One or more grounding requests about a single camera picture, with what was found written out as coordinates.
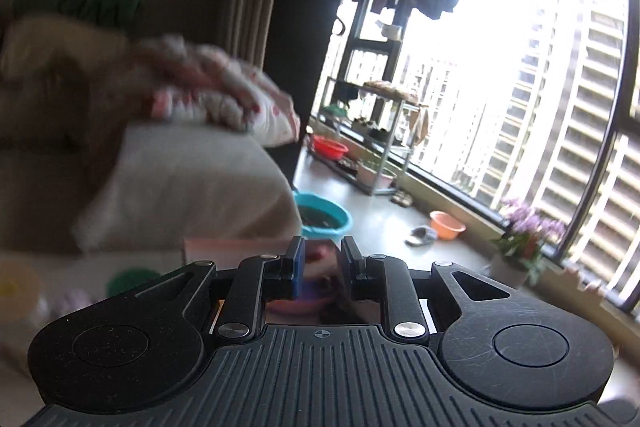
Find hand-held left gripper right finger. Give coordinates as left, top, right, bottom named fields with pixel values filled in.
left=341, top=237, right=517, bottom=341

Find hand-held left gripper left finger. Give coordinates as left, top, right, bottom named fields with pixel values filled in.
left=127, top=236, right=307, bottom=341

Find pink cardboard box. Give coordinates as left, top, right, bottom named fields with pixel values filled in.
left=182, top=234, right=346, bottom=266

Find teal plastic basin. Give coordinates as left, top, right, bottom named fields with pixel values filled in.
left=293, top=190, right=354, bottom=241

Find grey slippers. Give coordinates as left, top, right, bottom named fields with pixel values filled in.
left=405, top=226, right=439, bottom=248

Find white pot with plant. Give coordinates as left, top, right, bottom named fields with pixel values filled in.
left=355, top=159, right=397, bottom=189

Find orange plastic basin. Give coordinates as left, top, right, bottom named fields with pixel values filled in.
left=429, top=210, right=467, bottom=241

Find red plastic basin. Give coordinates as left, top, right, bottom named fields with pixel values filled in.
left=309, top=134, right=350, bottom=160

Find white covered sofa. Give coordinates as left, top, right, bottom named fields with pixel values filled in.
left=0, top=116, right=304, bottom=259

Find metal shoe rack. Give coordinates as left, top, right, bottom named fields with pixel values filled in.
left=309, top=76, right=431, bottom=198

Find green lidded jar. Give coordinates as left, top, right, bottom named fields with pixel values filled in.
left=106, top=267, right=161, bottom=301

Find potted purple flowers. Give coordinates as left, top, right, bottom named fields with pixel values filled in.
left=492, top=196, right=569, bottom=291

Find pink floral blanket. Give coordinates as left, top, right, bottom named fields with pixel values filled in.
left=119, top=34, right=301, bottom=148

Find clear plastic jar orange label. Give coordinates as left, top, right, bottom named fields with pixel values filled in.
left=0, top=259, right=51, bottom=360

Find cream blanket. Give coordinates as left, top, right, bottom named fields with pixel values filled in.
left=0, top=14, right=136, bottom=148

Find black window frame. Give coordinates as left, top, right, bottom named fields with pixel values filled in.
left=400, top=0, right=640, bottom=320

